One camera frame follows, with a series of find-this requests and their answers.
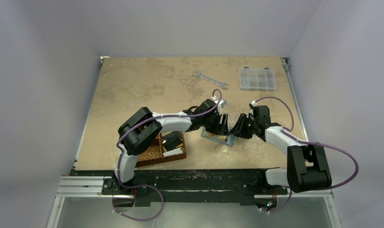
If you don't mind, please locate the clear plastic organizer box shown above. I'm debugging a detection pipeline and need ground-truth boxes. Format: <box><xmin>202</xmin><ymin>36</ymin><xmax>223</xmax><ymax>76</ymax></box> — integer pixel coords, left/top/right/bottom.
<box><xmin>239</xmin><ymin>66</ymin><xmax>278</xmax><ymax>91</ymax></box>

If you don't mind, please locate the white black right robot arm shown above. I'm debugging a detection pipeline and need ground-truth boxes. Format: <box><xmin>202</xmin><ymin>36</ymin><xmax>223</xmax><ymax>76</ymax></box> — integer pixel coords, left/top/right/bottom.
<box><xmin>230</xmin><ymin>105</ymin><xmax>332</xmax><ymax>193</ymax></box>

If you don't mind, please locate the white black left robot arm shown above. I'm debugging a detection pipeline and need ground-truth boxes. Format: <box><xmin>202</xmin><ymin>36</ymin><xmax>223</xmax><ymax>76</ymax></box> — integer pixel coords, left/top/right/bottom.
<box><xmin>113</xmin><ymin>97</ymin><xmax>229</xmax><ymax>194</ymax></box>

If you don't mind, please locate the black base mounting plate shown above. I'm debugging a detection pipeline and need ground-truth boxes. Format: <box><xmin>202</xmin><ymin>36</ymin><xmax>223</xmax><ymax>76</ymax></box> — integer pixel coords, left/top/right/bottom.
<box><xmin>70</xmin><ymin>169</ymin><xmax>289</xmax><ymax>207</ymax></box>

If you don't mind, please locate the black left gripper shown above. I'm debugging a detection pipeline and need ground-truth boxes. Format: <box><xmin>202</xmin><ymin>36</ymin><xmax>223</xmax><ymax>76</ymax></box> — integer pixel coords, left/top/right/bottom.
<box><xmin>202</xmin><ymin>112</ymin><xmax>229</xmax><ymax>136</ymax></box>

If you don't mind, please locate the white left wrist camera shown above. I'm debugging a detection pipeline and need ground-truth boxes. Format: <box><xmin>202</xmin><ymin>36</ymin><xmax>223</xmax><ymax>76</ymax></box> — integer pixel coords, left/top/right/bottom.
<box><xmin>214</xmin><ymin>99</ymin><xmax>227</xmax><ymax>114</ymax></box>

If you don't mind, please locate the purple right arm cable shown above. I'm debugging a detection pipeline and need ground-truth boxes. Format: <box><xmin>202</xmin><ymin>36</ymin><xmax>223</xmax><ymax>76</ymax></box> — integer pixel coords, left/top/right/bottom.
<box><xmin>253</xmin><ymin>96</ymin><xmax>360</xmax><ymax>215</ymax></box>

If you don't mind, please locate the teal leather card holder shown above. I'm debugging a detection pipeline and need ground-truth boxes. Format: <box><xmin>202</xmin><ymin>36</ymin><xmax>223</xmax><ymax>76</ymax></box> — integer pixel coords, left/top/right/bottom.
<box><xmin>201</xmin><ymin>128</ymin><xmax>235</xmax><ymax>147</ymax></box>

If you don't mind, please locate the silver open-end wrench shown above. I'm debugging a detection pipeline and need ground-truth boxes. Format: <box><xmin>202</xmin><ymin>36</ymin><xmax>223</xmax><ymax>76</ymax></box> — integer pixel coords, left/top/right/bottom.
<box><xmin>192</xmin><ymin>70</ymin><xmax>229</xmax><ymax>90</ymax></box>

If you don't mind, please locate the brown woven divided basket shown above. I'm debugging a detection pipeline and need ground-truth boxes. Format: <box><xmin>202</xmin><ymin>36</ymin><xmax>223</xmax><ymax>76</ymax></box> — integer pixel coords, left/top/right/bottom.
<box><xmin>136</xmin><ymin>131</ymin><xmax>187</xmax><ymax>167</ymax></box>

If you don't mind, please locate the stack of cards in basket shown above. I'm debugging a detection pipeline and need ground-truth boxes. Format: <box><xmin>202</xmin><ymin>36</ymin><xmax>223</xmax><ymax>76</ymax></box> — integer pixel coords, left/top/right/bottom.
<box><xmin>162</xmin><ymin>148</ymin><xmax>183</xmax><ymax>157</ymax></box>

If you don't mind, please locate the aluminium frame rail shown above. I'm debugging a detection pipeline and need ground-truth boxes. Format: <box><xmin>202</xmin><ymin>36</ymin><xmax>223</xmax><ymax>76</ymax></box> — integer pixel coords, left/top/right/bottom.
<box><xmin>47</xmin><ymin>176</ymin><xmax>132</xmax><ymax>228</ymax></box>

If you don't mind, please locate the black card in basket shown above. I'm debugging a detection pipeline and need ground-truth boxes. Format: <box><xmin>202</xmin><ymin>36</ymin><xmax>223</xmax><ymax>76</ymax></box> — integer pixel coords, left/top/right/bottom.
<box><xmin>163</xmin><ymin>131</ymin><xmax>183</xmax><ymax>152</ymax></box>

